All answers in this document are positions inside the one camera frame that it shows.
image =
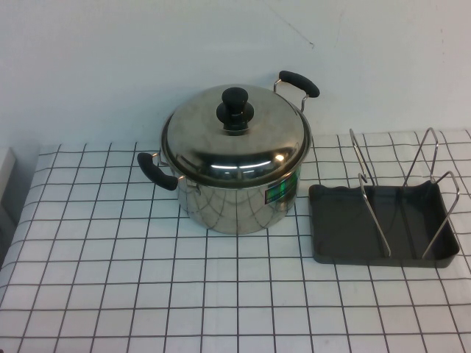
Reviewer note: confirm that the steel pot lid black knob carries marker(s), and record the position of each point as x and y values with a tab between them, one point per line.
206	147

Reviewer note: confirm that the black plastic drip tray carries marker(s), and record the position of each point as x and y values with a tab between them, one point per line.
342	228

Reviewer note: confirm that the white black-grid tablecloth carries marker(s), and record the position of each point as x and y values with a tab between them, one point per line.
147	287

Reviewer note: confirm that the stainless steel stock pot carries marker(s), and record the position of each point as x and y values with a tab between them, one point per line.
228	211

